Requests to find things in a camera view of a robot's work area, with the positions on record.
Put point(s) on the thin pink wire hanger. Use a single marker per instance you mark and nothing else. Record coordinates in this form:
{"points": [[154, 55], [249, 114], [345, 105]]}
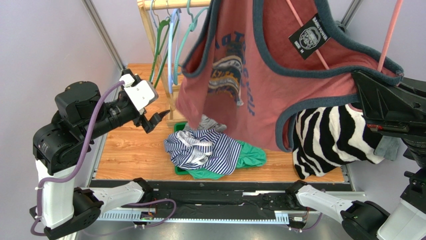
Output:
{"points": [[389, 33]]}

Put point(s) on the zebra print blanket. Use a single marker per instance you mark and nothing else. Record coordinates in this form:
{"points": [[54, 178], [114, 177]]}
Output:
{"points": [[327, 138]]}

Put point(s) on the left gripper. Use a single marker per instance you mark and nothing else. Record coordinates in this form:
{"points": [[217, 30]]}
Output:
{"points": [[149, 125]]}

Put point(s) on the light blue plastic hanger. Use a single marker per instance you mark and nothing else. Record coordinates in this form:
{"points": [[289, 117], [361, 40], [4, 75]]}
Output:
{"points": [[174, 25]]}

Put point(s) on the maroon printed tank top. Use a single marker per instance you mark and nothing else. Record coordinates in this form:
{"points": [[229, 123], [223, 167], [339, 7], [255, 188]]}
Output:
{"points": [[258, 63]]}

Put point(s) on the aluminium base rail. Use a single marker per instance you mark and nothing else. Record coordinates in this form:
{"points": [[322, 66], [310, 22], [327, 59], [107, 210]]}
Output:
{"points": [[217, 210]]}

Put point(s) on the grey tank top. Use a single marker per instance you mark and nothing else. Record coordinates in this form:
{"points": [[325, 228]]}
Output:
{"points": [[206, 123]]}

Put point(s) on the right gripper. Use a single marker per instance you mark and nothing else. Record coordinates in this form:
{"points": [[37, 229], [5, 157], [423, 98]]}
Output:
{"points": [[405, 108]]}

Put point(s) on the blue striped tank top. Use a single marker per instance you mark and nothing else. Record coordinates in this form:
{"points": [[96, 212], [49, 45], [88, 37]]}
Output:
{"points": [[203, 149]]}

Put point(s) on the thin blue wire hanger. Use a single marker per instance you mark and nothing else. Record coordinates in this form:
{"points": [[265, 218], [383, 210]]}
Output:
{"points": [[160, 45]]}

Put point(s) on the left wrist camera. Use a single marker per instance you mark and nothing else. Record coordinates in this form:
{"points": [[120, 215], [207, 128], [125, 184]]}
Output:
{"points": [[141, 95]]}

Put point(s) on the green tank top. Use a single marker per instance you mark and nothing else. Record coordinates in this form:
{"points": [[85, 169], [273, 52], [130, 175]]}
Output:
{"points": [[249, 157]]}

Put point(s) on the green velvet hanger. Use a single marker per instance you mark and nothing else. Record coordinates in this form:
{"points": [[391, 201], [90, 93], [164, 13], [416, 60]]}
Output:
{"points": [[167, 31]]}

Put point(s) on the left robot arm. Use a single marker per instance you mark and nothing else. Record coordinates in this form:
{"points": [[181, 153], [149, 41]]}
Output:
{"points": [[60, 148]]}

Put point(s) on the wooden clothes rack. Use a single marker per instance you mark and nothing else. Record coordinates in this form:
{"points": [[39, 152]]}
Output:
{"points": [[162, 8]]}

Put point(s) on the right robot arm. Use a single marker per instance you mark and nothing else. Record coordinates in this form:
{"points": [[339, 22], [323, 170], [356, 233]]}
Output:
{"points": [[365, 220]]}

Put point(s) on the teal plastic hanger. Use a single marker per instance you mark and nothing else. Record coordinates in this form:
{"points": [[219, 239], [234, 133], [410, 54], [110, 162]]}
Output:
{"points": [[179, 48]]}

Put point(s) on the green plastic tray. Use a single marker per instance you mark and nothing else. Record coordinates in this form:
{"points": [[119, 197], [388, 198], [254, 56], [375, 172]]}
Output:
{"points": [[177, 170]]}

